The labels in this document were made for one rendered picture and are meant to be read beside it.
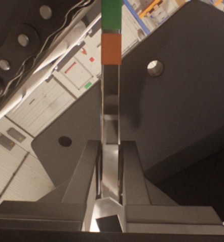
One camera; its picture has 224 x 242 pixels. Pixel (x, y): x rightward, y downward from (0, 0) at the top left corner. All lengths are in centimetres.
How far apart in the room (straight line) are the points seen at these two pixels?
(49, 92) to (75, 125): 1028
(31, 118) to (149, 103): 1162
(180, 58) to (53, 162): 19
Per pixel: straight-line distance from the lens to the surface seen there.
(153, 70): 20
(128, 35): 923
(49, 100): 1070
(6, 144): 1288
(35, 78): 92
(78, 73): 969
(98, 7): 110
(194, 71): 19
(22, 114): 1186
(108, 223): 32
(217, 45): 19
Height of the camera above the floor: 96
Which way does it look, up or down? 21 degrees up
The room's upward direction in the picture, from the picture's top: 134 degrees clockwise
